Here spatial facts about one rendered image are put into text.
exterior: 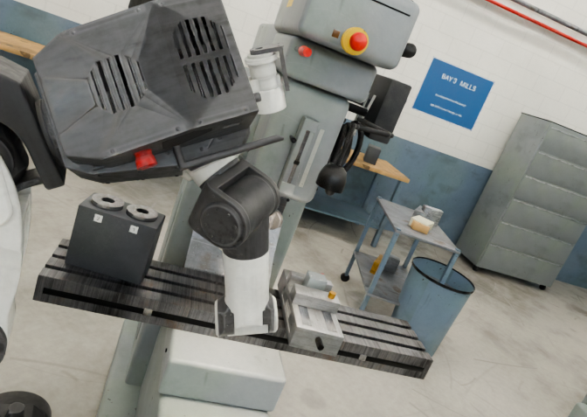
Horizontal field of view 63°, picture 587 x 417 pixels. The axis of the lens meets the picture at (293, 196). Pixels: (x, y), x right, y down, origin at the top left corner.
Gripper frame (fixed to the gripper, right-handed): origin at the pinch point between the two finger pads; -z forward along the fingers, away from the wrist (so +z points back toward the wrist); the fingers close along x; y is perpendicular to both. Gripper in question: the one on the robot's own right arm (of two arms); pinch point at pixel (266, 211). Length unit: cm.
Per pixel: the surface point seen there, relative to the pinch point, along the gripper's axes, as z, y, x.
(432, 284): -189, 61, -88
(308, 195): 5.0, -11.1, -10.8
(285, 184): 12.4, -13.3, -4.7
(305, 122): 12.9, -30.4, -4.0
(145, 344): -27, 82, 33
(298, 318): 7.3, 23.6, -21.5
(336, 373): -134, 121, -50
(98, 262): 21, 28, 36
